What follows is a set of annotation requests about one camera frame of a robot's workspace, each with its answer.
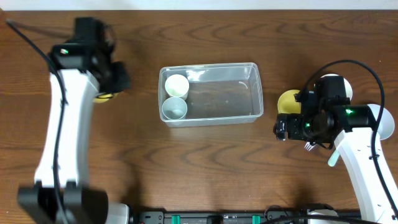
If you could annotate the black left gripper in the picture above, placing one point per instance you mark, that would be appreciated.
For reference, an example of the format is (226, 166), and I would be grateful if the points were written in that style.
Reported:
(125, 83)

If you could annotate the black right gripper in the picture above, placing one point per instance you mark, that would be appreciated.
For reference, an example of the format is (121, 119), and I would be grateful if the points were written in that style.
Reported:
(296, 120)

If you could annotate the yellow plastic cup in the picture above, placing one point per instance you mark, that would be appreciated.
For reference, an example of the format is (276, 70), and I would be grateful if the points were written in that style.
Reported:
(104, 98)

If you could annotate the yellow plastic bowl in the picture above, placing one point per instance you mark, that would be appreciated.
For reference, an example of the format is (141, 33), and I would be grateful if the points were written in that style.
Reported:
(287, 102)

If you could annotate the grey plastic cup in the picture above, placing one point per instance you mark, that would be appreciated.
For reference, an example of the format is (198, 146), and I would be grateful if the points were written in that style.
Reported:
(174, 108)

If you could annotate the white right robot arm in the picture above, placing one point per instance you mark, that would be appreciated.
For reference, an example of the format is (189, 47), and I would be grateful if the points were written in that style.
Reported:
(356, 131)

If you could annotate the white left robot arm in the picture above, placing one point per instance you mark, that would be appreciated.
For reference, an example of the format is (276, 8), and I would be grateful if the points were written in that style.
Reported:
(61, 191)

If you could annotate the clear plastic container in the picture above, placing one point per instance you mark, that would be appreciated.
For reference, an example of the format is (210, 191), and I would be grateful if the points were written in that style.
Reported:
(218, 94)

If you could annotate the white plastic fork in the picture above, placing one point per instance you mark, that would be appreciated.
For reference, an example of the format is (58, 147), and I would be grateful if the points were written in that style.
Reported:
(309, 146)

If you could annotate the mint green plastic spoon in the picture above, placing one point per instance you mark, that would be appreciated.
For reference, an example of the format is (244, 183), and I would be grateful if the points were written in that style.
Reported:
(333, 158)

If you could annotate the white plastic cup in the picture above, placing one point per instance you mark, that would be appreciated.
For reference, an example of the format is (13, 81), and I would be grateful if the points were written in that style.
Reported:
(177, 86)

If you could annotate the white plastic bowl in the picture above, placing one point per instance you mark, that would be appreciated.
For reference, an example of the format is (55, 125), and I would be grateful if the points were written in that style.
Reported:
(348, 87)
(387, 124)

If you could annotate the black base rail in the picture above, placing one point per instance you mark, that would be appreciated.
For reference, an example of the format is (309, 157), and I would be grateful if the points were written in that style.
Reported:
(159, 217)

